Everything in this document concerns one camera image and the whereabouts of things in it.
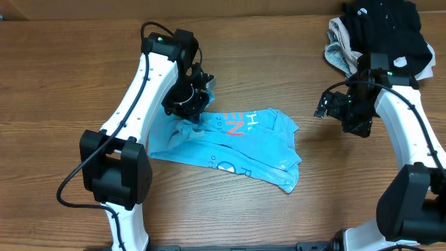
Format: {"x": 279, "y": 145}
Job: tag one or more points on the grey-blue garment in pile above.
{"x": 334, "y": 56}

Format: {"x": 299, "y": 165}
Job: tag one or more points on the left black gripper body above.
{"x": 182, "y": 100}

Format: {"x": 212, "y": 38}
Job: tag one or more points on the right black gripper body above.
{"x": 355, "y": 112}

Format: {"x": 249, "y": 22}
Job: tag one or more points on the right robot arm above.
{"x": 411, "y": 212}

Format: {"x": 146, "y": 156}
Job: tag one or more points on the beige garment in pile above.
{"x": 338, "y": 31}

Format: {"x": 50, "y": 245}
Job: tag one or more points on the light blue printed t-shirt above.
{"x": 258, "y": 144}

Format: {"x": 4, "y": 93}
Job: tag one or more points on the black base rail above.
{"x": 240, "y": 248}

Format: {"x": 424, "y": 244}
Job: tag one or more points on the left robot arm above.
{"x": 114, "y": 163}

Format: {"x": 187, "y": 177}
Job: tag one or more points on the black garment on pile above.
{"x": 391, "y": 27}

